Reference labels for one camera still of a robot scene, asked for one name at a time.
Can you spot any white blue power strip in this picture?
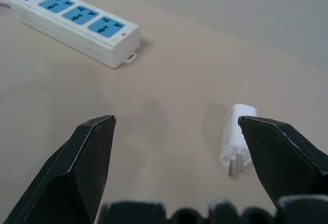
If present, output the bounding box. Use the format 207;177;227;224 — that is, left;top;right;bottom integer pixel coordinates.
7;0;141;69

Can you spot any white plug adapter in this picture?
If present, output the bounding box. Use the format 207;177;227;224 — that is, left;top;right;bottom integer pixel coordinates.
219;103;258;177

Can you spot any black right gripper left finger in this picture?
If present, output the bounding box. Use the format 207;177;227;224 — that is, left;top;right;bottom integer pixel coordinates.
0;115;117;224

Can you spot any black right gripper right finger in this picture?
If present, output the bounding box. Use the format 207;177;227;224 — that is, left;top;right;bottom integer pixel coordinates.
238;115;328;213

